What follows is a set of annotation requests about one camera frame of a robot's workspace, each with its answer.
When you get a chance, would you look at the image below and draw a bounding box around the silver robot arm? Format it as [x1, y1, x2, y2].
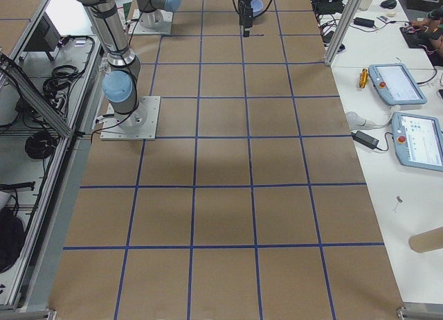
[136, 0, 181, 29]
[76, 0, 181, 73]

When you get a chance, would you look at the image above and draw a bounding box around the light blue bowl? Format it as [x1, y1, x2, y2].
[251, 0, 264, 17]

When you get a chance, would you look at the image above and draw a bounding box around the gold cylindrical tool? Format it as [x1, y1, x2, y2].
[359, 69, 368, 89]

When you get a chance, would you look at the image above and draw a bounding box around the black computer mouse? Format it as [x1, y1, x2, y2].
[379, 0, 397, 10]

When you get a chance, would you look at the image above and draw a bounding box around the white light bulb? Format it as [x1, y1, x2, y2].
[345, 112, 377, 130]

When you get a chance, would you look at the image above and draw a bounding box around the upper teach pendant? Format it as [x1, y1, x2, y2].
[368, 63, 427, 106]

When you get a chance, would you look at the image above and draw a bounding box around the teach pendant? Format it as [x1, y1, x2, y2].
[368, 63, 427, 106]
[391, 112, 442, 172]

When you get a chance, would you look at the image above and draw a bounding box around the black power adapter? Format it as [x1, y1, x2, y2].
[351, 130, 379, 150]

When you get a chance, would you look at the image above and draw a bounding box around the black electronics box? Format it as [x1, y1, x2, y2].
[24, 12, 61, 61]

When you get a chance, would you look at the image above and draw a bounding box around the lower teach pendant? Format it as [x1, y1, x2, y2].
[391, 112, 442, 172]

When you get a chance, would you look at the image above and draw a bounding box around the cardboard tube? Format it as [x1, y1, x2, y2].
[408, 226, 443, 254]

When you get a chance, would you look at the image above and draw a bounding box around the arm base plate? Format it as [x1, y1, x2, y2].
[100, 96, 161, 141]
[127, 8, 174, 35]

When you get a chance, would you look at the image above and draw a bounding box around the aluminium frame post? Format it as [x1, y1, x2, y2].
[324, 0, 362, 66]

